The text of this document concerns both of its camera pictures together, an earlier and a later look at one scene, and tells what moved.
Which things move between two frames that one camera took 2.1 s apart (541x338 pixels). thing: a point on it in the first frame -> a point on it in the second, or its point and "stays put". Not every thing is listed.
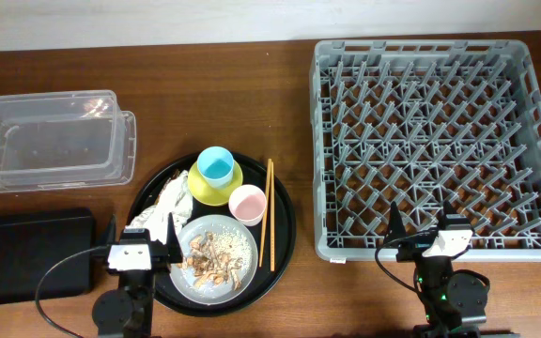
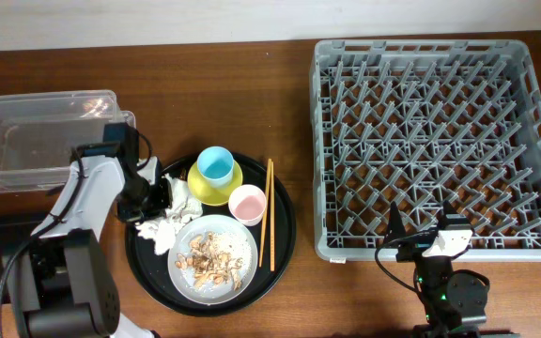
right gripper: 407,253 stays put
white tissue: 176,199 stays put
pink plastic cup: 247,204 stays put
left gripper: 159,266 -> 163,192
